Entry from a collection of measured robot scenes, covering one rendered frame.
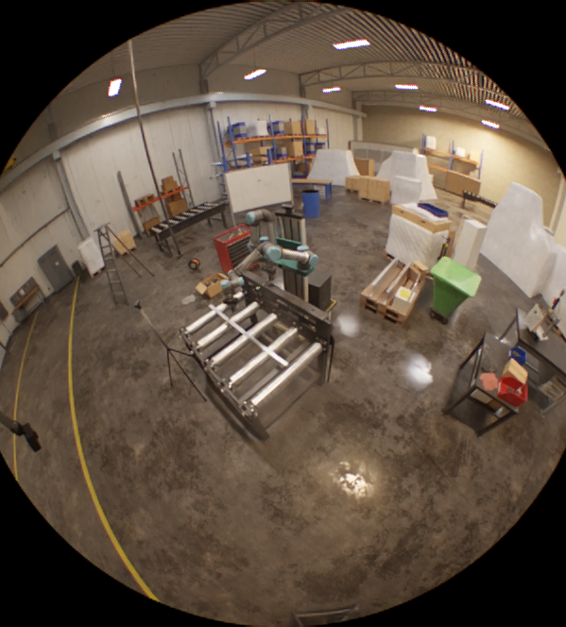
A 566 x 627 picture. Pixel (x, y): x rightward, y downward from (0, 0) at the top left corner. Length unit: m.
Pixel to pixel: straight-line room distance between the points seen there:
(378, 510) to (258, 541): 1.24
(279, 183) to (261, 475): 6.54
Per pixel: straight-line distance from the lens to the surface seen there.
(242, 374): 1.89
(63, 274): 11.38
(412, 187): 9.41
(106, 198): 11.33
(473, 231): 4.46
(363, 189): 9.98
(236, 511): 2.60
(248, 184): 6.38
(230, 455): 2.64
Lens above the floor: 2.48
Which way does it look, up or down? 44 degrees down
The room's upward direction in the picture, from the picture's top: 8 degrees counter-clockwise
